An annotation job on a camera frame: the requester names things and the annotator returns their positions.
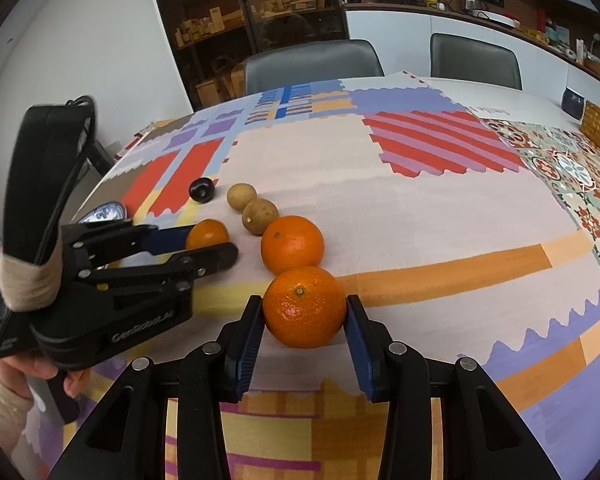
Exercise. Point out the dark plum far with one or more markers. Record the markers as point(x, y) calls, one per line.
point(201, 190)

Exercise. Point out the grey chair right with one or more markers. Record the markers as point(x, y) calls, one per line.
point(461, 58)

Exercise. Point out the colourful patchwork tablecloth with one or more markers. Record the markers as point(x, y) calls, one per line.
point(427, 215)

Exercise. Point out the grey chair left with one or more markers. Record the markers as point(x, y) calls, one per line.
point(313, 61)

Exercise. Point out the brown kiwi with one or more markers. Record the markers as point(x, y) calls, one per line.
point(258, 215)
point(240, 195)

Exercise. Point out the orange tangerine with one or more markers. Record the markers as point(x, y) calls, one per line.
point(290, 242)
point(206, 233)
point(304, 307)

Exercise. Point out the blue patterned white plate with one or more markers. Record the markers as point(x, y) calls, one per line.
point(111, 211)

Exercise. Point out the brown kiwi right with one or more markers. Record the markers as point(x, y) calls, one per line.
point(258, 215)

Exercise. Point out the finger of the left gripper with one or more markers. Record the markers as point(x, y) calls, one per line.
point(117, 240)
point(180, 267)

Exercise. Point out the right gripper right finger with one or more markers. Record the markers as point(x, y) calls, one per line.
point(483, 436)

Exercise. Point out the brown kiwi left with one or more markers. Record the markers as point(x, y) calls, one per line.
point(240, 195)

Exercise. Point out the person's left hand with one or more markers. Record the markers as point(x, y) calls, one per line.
point(14, 371)

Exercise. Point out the glass display cabinet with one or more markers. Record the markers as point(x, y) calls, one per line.
point(211, 39)

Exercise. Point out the grey chair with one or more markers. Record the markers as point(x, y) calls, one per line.
point(461, 58)
point(313, 61)

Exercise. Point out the floral tile table mat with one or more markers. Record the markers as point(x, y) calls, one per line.
point(566, 161)

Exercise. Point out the dark blue mug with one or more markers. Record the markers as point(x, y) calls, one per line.
point(573, 104)

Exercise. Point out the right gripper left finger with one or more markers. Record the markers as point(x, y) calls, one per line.
point(124, 437)

